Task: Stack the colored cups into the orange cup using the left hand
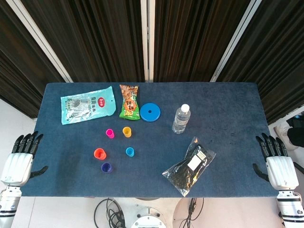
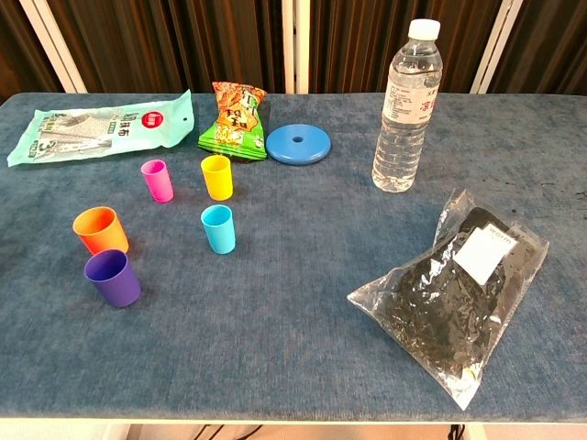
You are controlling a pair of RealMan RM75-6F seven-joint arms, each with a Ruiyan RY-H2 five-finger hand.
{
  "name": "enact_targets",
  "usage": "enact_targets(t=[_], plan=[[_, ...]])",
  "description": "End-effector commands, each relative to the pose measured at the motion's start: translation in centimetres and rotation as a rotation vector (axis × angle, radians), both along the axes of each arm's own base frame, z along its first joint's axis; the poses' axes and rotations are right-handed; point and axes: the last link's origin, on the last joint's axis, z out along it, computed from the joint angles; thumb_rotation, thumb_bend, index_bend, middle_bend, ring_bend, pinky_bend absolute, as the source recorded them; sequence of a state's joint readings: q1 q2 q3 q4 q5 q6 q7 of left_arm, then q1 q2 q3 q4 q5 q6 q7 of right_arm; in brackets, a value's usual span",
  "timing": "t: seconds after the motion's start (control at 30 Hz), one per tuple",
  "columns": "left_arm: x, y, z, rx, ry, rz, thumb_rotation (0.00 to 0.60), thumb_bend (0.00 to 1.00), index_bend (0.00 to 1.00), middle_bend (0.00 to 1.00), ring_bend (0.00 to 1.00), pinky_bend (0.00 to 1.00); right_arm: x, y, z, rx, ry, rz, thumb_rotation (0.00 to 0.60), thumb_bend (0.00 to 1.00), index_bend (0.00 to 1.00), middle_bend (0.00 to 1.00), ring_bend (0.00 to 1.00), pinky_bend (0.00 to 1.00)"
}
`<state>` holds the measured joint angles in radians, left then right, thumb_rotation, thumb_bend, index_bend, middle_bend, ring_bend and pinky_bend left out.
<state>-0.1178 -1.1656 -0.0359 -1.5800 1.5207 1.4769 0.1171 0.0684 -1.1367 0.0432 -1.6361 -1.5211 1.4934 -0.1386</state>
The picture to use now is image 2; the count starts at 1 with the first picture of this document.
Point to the blue plastic disc with hole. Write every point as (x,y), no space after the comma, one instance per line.
(316,144)

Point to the yellow plastic cup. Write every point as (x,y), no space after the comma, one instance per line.
(219,183)

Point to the pink plastic cup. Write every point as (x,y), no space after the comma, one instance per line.
(159,185)

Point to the clear water bottle white cap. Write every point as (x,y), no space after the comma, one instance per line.
(403,137)

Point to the white partition frame post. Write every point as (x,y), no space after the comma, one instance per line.
(55,46)
(497,46)
(295,46)

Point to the clear bag with dark contents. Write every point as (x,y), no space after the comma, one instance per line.
(440,311)

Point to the teal cleaning cloth package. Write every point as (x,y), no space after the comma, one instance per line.
(128,128)

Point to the large orange plastic cup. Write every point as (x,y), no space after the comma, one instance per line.
(103,240)

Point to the dark slatted partition panel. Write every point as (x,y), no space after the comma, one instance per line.
(183,41)
(555,46)
(18,46)
(357,46)

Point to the purple plastic cup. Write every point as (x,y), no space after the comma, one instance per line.
(117,289)

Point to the cyan plastic cup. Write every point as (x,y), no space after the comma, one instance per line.
(220,236)

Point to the green orange snack bag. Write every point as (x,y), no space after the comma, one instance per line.
(236,124)

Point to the blue table cloth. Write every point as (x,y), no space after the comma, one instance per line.
(275,298)

